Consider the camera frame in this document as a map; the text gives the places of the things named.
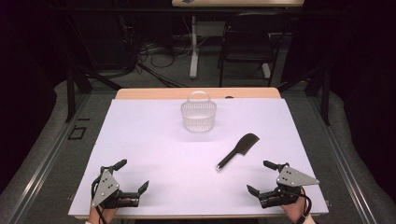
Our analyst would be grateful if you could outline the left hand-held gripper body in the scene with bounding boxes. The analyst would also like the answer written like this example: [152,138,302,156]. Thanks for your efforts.
[91,165,140,209]

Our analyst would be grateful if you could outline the black kitchen knife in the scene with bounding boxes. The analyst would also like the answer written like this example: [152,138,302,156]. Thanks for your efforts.
[216,133,261,172]

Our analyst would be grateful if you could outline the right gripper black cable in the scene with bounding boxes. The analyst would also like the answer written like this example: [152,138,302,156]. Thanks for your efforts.
[295,186,313,224]

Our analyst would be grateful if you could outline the black chair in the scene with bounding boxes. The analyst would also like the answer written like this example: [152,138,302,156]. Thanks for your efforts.
[217,12,292,89]

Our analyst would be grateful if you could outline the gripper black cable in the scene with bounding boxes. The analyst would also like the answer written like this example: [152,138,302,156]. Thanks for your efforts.
[295,186,313,224]
[91,176,108,224]

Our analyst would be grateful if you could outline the white table mat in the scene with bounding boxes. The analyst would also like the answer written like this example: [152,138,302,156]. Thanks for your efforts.
[68,98,330,217]

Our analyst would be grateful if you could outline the wooden table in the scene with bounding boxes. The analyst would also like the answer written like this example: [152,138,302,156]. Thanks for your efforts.
[74,87,325,220]

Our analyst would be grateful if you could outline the person's right hand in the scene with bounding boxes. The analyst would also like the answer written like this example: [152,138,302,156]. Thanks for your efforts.
[279,195,307,224]

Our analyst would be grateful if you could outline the white plastic basket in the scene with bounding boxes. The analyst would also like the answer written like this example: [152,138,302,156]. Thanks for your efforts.
[180,90,218,133]

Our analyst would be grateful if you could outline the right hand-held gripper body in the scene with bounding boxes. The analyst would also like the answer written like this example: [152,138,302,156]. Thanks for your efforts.
[259,162,320,209]

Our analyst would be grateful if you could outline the black metal stand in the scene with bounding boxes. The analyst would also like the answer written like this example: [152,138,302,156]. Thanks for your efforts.
[276,60,332,127]
[64,15,123,124]

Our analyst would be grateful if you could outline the tangle of floor cables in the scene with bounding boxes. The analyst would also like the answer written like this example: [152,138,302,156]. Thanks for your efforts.
[136,38,194,70]

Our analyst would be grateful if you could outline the metal floor rail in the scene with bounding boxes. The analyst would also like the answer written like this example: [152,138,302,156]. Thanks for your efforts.
[306,95,378,224]
[5,92,92,224]

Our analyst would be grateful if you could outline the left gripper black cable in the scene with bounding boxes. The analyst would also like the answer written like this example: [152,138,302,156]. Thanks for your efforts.
[91,176,108,224]

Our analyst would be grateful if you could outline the person's left hand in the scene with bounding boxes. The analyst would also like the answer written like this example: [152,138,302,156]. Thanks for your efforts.
[88,204,119,224]

